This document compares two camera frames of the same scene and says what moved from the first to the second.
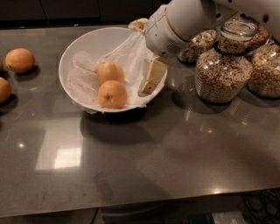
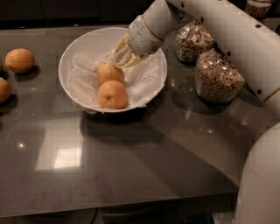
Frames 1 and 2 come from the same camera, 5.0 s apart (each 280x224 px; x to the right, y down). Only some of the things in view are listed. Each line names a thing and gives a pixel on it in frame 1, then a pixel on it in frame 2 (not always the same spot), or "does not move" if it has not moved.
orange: [110, 71] does not move
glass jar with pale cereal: [198, 44] does not move
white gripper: [161, 31] to [142, 40]
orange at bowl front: [112, 94] does not move
